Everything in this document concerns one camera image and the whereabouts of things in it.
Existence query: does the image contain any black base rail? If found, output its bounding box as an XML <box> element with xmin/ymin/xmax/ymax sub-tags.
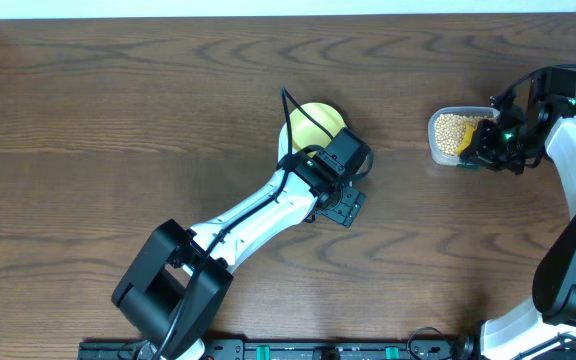
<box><xmin>77</xmin><ymin>336</ymin><xmax>479</xmax><ymax>360</ymax></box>

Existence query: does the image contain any white digital kitchen scale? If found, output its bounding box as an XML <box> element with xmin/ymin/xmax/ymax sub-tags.
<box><xmin>277</xmin><ymin>122</ymin><xmax>319</xmax><ymax>221</ymax></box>

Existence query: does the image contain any clear plastic soybean container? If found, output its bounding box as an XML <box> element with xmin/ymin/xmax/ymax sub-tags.
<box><xmin>428</xmin><ymin>106</ymin><xmax>499</xmax><ymax>166</ymax></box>

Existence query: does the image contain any yellow plastic bowl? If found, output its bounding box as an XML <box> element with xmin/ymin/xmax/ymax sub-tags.
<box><xmin>290</xmin><ymin>102</ymin><xmax>346</xmax><ymax>152</ymax></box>

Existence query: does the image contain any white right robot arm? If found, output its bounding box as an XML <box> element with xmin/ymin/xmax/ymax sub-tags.
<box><xmin>456</xmin><ymin>64</ymin><xmax>576</xmax><ymax>359</ymax></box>

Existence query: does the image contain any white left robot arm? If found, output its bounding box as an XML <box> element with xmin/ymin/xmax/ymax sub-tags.
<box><xmin>111</xmin><ymin>127</ymin><xmax>374</xmax><ymax>359</ymax></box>

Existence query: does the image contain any yellow plastic scoop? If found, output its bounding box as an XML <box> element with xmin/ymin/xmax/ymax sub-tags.
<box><xmin>455</xmin><ymin>123</ymin><xmax>477</xmax><ymax>156</ymax></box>

